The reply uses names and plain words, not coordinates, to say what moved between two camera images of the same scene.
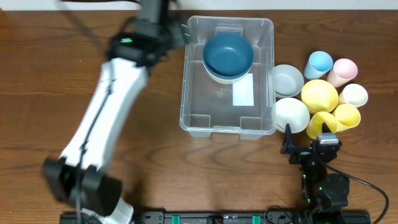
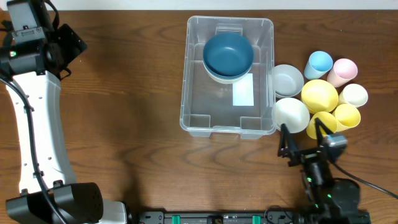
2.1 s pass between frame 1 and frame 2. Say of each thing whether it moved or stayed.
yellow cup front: stayed
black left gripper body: moved
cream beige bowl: stayed
